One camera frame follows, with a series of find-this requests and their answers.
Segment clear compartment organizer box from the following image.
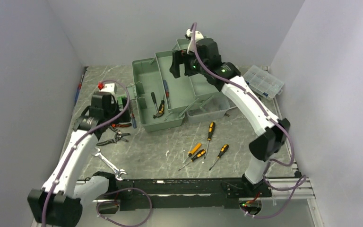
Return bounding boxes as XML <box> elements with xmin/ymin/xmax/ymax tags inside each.
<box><xmin>243</xmin><ymin>65</ymin><xmax>285</xmax><ymax>100</ymax></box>

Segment yellow black handle hammer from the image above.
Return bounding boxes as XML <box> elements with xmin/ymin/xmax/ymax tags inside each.
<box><xmin>153</xmin><ymin>97</ymin><xmax>165</xmax><ymax>119</ymax></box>

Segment blue red long screwdriver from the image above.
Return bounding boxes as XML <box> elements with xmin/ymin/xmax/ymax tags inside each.
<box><xmin>163</xmin><ymin>80</ymin><xmax>171</xmax><ymax>108</ymax></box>

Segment large silver open-end wrench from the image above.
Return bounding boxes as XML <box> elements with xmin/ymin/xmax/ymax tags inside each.
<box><xmin>92</xmin><ymin>147</ymin><xmax>127</xmax><ymax>181</ymax></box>

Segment aluminium frame rail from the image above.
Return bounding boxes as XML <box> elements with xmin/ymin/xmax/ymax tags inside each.
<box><xmin>75</xmin><ymin>178</ymin><xmax>316</xmax><ymax>203</ymax></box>

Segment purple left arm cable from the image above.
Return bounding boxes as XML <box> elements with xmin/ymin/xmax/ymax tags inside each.
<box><xmin>40</xmin><ymin>79</ymin><xmax>153</xmax><ymax>227</ymax></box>

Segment green label screwdriver bit box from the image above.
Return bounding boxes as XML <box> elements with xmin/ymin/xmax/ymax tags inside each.
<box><xmin>117</xmin><ymin>96</ymin><xmax>128</xmax><ymax>107</ymax></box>

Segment short yellow screwdriver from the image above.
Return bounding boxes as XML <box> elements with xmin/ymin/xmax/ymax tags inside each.
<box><xmin>183</xmin><ymin>142</ymin><xmax>202</xmax><ymax>163</ymax></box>

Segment yellow black medium screwdriver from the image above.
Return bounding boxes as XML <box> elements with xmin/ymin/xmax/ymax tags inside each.
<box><xmin>179</xmin><ymin>149</ymin><xmax>207</xmax><ymax>171</ymax></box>

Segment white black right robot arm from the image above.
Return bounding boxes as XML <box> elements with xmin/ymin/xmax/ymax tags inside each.
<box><xmin>169</xmin><ymin>38</ymin><xmax>290</xmax><ymax>196</ymax></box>

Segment blue red small screwdriver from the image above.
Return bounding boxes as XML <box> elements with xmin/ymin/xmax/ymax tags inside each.
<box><xmin>130</xmin><ymin>108</ymin><xmax>137</xmax><ymax>129</ymax></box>

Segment green toolbox tray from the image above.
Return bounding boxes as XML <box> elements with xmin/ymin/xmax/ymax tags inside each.
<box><xmin>155</xmin><ymin>50</ymin><xmax>196</xmax><ymax>113</ymax></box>
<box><xmin>175</xmin><ymin>38</ymin><xmax>232</xmax><ymax>101</ymax></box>

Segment long yellow black screwdriver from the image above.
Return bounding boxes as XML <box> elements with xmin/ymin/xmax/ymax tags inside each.
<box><xmin>204</xmin><ymin>122</ymin><xmax>216</xmax><ymax>159</ymax></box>

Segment black yellow pliers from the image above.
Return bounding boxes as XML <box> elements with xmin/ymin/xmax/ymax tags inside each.
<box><xmin>96</xmin><ymin>132</ymin><xmax>130</xmax><ymax>147</ymax></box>

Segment green middle toolbox tray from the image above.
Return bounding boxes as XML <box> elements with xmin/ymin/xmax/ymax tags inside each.
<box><xmin>155</xmin><ymin>50</ymin><xmax>196</xmax><ymax>113</ymax></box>

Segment red blue tool at wall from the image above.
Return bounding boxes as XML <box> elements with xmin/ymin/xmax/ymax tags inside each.
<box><xmin>74</xmin><ymin>66</ymin><xmax>88</xmax><ymax>105</ymax></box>

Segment green toolbox base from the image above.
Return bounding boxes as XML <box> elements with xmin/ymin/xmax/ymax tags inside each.
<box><xmin>132</xmin><ymin>58</ymin><xmax>184</xmax><ymax>132</ymax></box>

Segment orange black needle-nose pliers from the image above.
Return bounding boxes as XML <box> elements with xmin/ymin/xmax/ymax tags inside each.
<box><xmin>111</xmin><ymin>123</ymin><xmax>132</xmax><ymax>128</ymax></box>

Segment green top toolbox tray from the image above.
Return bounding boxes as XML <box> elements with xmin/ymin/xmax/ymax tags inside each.
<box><xmin>175</xmin><ymin>38</ymin><xmax>232</xmax><ymax>101</ymax></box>

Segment yellow black stubby screwdriver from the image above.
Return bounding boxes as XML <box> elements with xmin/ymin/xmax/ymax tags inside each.
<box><xmin>209</xmin><ymin>144</ymin><xmax>229</xmax><ymax>171</ymax></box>

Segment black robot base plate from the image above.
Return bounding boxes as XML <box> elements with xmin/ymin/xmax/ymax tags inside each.
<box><xmin>97</xmin><ymin>177</ymin><xmax>272</xmax><ymax>211</ymax></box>

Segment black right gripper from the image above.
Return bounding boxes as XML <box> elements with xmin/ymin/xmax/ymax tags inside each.
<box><xmin>170</xmin><ymin>48</ymin><xmax>208</xmax><ymax>79</ymax></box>

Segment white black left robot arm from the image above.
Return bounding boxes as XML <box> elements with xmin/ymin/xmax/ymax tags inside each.
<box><xmin>27</xmin><ymin>91</ymin><xmax>130</xmax><ymax>227</ymax></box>

